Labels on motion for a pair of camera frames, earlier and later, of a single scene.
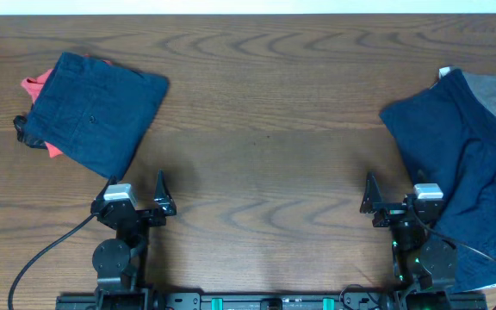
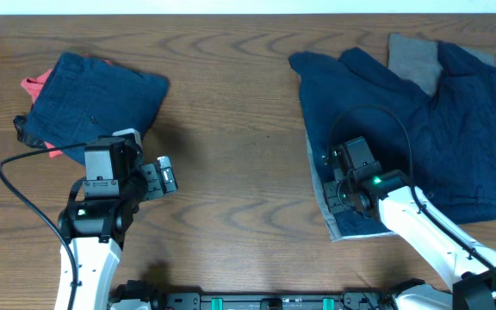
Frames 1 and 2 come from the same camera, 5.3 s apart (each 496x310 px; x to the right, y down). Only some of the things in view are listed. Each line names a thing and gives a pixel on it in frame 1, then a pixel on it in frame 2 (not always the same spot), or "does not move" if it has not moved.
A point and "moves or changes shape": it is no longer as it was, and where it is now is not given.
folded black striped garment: (20, 123) does not move
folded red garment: (35, 85) does not move
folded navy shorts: (96, 112) does not move
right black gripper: (373, 202) -> (334, 202)
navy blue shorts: (464, 136) moves or changes shape
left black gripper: (140, 213) -> (113, 140)
